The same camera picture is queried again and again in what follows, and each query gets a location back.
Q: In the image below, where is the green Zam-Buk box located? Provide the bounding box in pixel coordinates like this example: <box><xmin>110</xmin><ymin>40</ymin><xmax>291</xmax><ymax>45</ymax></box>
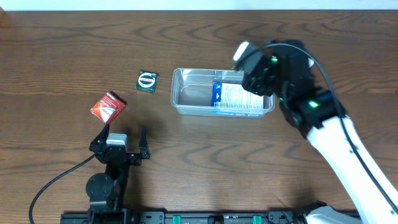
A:
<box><xmin>136</xmin><ymin>70</ymin><xmax>159</xmax><ymax>93</ymax></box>

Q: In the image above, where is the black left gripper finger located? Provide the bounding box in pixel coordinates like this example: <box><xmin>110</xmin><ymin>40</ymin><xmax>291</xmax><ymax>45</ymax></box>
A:
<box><xmin>139</xmin><ymin>127</ymin><xmax>150</xmax><ymax>156</ymax></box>
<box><xmin>95</xmin><ymin>124</ymin><xmax>110</xmax><ymax>146</ymax></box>

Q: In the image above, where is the red Panadol box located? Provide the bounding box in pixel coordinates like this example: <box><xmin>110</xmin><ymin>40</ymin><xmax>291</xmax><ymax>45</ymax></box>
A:
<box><xmin>90</xmin><ymin>91</ymin><xmax>127</xmax><ymax>124</ymax></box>

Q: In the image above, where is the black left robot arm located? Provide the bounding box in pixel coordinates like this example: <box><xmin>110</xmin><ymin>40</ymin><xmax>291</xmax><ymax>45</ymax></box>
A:
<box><xmin>86</xmin><ymin>124</ymin><xmax>150</xmax><ymax>223</ymax></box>

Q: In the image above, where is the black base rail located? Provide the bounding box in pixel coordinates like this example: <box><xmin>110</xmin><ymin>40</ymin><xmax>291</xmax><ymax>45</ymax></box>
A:
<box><xmin>60</xmin><ymin>210</ymin><xmax>307</xmax><ymax>224</ymax></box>

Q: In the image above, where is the clear plastic container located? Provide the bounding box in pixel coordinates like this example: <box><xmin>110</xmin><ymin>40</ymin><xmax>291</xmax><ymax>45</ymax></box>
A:
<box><xmin>170</xmin><ymin>68</ymin><xmax>275</xmax><ymax>118</ymax></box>

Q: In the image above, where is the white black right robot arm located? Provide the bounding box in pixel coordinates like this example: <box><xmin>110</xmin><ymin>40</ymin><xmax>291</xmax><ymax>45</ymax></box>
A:
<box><xmin>233</xmin><ymin>40</ymin><xmax>397</xmax><ymax>223</ymax></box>

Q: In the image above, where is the blue medicine packet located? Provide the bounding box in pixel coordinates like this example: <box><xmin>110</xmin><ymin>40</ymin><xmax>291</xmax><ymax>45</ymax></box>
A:
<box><xmin>211</xmin><ymin>82</ymin><xmax>264</xmax><ymax>110</ymax></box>

